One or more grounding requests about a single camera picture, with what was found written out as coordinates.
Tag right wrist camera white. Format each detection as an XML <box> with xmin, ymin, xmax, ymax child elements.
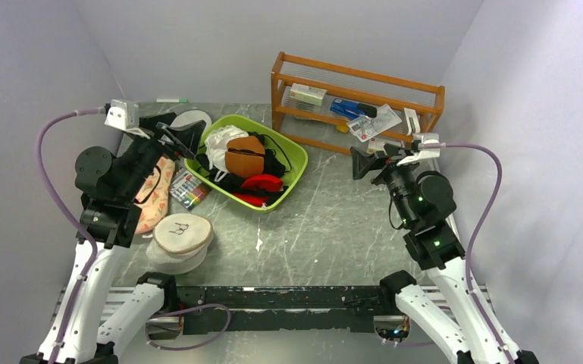
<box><xmin>397</xmin><ymin>133</ymin><xmax>442</xmax><ymax>166</ymax></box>

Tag pack of coloured markers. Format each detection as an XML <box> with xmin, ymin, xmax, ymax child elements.
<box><xmin>169</xmin><ymin>168</ymin><xmax>211</xmax><ymax>211</ymax></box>

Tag white green box upper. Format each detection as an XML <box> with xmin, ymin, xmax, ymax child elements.
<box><xmin>289</xmin><ymin>83</ymin><xmax>327</xmax><ymax>106</ymax></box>

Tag orange brown bra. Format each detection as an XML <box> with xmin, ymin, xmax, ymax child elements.
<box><xmin>225</xmin><ymin>136</ymin><xmax>265</xmax><ymax>179</ymax></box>

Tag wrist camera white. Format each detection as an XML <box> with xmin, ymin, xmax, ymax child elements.
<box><xmin>397</xmin><ymin>133</ymin><xmax>442</xmax><ymax>166</ymax></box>
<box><xmin>105</xmin><ymin>99</ymin><xmax>139</xmax><ymax>132</ymax></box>

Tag wooden orange shelf rack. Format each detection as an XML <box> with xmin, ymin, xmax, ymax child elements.
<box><xmin>271</xmin><ymin>52</ymin><xmax>446</xmax><ymax>144</ymax></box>

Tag white mesh laundry bag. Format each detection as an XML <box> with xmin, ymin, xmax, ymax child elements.
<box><xmin>146</xmin><ymin>213</ymin><xmax>214</xmax><ymax>275</ymax></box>

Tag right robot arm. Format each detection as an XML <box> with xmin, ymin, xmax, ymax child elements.
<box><xmin>349</xmin><ymin>146</ymin><xmax>538</xmax><ymax>363</ymax></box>

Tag white lace garment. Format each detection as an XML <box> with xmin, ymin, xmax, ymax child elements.
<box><xmin>204</xmin><ymin>125</ymin><xmax>249</xmax><ymax>172</ymax></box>

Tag purple cable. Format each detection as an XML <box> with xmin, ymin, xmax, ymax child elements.
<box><xmin>418</xmin><ymin>143</ymin><xmax>516</xmax><ymax>364</ymax></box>
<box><xmin>33</xmin><ymin>106</ymin><xmax>111</xmax><ymax>364</ymax></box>

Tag black garment in basin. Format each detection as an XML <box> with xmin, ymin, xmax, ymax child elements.
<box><xmin>196</xmin><ymin>131</ymin><xmax>293</xmax><ymax>195</ymax></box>

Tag white green box lower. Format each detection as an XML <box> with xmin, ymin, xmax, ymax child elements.
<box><xmin>366</xmin><ymin>137</ymin><xmax>405</xmax><ymax>153</ymax></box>

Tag red bra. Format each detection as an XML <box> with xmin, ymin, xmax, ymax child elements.
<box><xmin>232</xmin><ymin>174</ymin><xmax>287</xmax><ymax>208</ymax></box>

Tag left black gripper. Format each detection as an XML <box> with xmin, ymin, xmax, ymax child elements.
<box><xmin>118</xmin><ymin>112</ymin><xmax>206</xmax><ymax>201</ymax></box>

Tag blue stapler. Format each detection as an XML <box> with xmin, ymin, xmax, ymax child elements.
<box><xmin>329</xmin><ymin>98</ymin><xmax>378</xmax><ymax>120</ymax></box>

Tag floral peach insoles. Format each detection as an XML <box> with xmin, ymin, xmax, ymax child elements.
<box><xmin>135</xmin><ymin>157</ymin><xmax>175</xmax><ymax>234</ymax></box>

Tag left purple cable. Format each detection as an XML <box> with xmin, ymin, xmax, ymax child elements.
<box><xmin>33</xmin><ymin>106</ymin><xmax>111</xmax><ymax>364</ymax></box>

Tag white green box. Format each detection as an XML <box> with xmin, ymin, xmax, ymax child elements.
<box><xmin>366</xmin><ymin>137</ymin><xmax>405</xmax><ymax>153</ymax></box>
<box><xmin>289</xmin><ymin>83</ymin><xmax>327</xmax><ymax>106</ymax></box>

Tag clear plastic packet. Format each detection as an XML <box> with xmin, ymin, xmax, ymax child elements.
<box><xmin>346</xmin><ymin>105</ymin><xmax>402</xmax><ymax>142</ymax></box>

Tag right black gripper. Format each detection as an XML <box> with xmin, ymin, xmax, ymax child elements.
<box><xmin>350</xmin><ymin>143</ymin><xmax>421</xmax><ymax>226</ymax></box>

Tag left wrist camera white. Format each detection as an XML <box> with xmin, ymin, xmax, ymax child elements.
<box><xmin>105</xmin><ymin>99</ymin><xmax>139</xmax><ymax>132</ymax></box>

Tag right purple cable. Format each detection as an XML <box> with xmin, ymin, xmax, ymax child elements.
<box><xmin>418</xmin><ymin>143</ymin><xmax>516</xmax><ymax>364</ymax></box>

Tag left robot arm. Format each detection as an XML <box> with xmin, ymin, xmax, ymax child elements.
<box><xmin>22</xmin><ymin>121</ymin><xmax>205</xmax><ymax>363</ymax></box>

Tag grey round pads stack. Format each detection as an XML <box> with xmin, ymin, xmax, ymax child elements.
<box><xmin>170</xmin><ymin>109</ymin><xmax>212</xmax><ymax>130</ymax></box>

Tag white clip holder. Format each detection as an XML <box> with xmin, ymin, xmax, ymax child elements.
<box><xmin>403</xmin><ymin>108</ymin><xmax>421</xmax><ymax>135</ymax></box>

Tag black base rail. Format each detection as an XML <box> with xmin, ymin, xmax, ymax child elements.
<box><xmin>147</xmin><ymin>285</ymin><xmax>406</xmax><ymax>335</ymax></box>

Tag green white marker pen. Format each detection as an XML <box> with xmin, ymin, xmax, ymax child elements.
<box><xmin>155</xmin><ymin>98</ymin><xmax>189</xmax><ymax>103</ymax></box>

